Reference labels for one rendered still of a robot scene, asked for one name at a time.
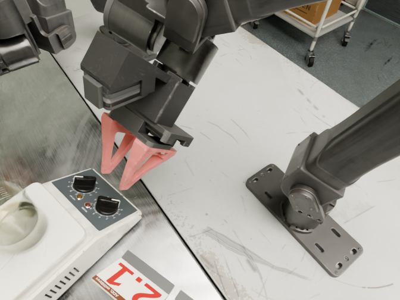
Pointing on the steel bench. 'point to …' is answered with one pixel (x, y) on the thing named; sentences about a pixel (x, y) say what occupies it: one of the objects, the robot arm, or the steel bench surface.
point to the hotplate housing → (58, 277)
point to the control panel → (125, 207)
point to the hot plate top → (17, 276)
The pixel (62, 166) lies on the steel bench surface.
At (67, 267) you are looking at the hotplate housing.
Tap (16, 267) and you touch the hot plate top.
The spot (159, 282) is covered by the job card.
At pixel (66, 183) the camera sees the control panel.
